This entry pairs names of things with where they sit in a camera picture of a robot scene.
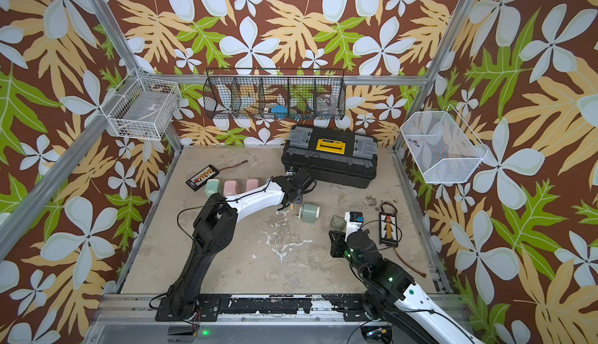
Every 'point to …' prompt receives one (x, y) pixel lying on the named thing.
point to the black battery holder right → (388, 229)
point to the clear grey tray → (337, 223)
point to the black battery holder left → (196, 181)
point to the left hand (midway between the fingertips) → (294, 191)
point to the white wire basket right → (442, 145)
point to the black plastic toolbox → (332, 156)
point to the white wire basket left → (142, 107)
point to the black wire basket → (276, 93)
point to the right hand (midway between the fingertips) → (326, 232)
